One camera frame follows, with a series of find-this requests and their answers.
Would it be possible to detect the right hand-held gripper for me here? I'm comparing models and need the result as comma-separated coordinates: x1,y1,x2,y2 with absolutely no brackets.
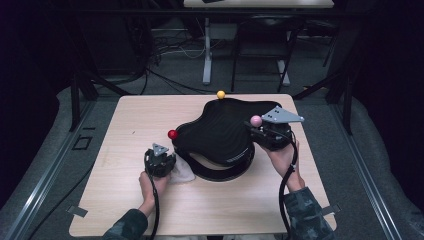
248,105,305,152

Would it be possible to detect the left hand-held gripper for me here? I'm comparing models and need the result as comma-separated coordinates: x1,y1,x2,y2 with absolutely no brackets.
143,142,177,178

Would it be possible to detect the grey cleaning cloth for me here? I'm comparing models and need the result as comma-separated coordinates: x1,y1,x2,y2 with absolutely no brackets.
169,156,197,184

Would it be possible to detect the black wavy tray shaker machine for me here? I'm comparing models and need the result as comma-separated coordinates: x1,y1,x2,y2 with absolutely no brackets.
171,97,284,183

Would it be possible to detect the person's left hand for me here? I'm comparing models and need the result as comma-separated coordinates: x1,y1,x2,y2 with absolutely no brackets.
139,171,171,209

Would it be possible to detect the person's right hand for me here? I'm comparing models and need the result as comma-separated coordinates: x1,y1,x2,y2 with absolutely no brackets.
263,139,306,193

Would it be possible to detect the white desk foot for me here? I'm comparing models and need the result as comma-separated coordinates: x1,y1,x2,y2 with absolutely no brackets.
277,59,292,87

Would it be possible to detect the grey tape strip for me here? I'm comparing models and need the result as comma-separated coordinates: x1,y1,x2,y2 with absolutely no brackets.
67,205,89,218
321,203,342,216

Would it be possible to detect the black chair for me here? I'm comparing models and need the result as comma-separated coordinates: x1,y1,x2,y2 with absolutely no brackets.
230,14,303,94

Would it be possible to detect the white desk leg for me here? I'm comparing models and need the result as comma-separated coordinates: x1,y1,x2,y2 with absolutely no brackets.
202,17,214,86

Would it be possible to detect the black crossbar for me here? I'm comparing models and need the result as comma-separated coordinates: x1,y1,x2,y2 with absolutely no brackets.
66,9,368,17

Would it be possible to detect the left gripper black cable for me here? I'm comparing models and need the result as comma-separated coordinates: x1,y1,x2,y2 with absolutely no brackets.
146,159,161,240

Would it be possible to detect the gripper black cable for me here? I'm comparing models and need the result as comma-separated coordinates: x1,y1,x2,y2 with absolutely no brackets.
279,133,299,240
146,159,161,240

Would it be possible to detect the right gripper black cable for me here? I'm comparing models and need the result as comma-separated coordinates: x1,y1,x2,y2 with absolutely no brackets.
279,133,299,240

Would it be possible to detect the black frame stand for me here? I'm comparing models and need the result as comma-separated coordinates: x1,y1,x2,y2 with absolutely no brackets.
68,71,133,133
292,68,355,136

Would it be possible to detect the black power cord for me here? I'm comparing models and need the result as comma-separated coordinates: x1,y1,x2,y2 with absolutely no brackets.
145,67,218,95

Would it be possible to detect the metal floor rail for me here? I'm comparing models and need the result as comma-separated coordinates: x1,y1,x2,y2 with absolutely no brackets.
3,99,98,240
328,99,403,240

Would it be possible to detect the black floor cable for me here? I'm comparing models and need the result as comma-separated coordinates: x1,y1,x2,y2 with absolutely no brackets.
28,163,96,240

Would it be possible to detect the floor cable bundle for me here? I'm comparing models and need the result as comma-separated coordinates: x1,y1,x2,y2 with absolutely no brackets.
146,31,208,66

